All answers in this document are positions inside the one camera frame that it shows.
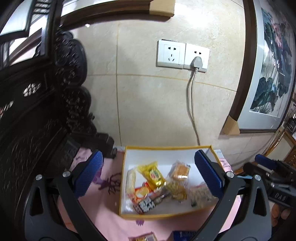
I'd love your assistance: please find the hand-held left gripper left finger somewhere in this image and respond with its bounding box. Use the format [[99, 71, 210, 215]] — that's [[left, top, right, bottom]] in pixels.
[[24, 149, 104, 241]]

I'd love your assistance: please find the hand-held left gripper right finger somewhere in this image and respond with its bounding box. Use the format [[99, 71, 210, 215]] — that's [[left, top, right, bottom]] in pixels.
[[194, 149, 272, 241]]

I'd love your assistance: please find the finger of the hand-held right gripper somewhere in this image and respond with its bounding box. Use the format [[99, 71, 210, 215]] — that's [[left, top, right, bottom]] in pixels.
[[243, 162, 278, 183], [255, 155, 281, 171]]

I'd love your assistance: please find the pile of snack packets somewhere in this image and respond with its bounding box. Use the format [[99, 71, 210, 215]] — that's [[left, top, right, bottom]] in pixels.
[[126, 161, 219, 215]]

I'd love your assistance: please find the yellow cardboard box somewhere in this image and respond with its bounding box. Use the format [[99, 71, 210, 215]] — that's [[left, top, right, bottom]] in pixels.
[[119, 145, 228, 219]]

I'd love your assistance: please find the yellow clear snack packet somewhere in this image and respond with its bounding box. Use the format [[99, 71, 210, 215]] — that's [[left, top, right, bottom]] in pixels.
[[138, 161, 167, 189]]

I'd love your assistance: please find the blue snack packet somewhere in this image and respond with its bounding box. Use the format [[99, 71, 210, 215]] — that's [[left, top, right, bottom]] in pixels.
[[172, 230, 197, 241]]

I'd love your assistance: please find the orange white snack packet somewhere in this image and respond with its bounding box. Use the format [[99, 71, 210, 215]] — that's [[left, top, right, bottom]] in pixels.
[[128, 232, 158, 241]]

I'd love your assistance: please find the person's right hand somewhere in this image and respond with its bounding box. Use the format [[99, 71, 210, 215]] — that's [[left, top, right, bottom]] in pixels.
[[270, 204, 293, 229]]

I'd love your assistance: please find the wooden chair with grey seat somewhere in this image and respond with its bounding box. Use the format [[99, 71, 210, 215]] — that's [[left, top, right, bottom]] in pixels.
[[264, 126, 289, 160]]

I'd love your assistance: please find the pink printed cloth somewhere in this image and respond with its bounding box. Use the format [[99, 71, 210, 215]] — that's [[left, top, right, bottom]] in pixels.
[[58, 146, 243, 241]]

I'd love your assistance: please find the dark carved wooden bench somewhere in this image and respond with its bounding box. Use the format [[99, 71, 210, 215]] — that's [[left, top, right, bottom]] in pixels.
[[0, 0, 115, 241]]

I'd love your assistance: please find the framed lotus painting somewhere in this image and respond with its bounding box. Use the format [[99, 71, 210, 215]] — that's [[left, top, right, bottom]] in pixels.
[[220, 0, 296, 135]]

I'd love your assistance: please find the white power plug with cable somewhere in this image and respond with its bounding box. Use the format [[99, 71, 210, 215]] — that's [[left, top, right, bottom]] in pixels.
[[187, 56, 205, 146]]

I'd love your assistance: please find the white wall socket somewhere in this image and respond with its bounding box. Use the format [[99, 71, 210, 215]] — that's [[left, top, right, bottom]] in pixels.
[[157, 40, 186, 69], [184, 43, 210, 73]]

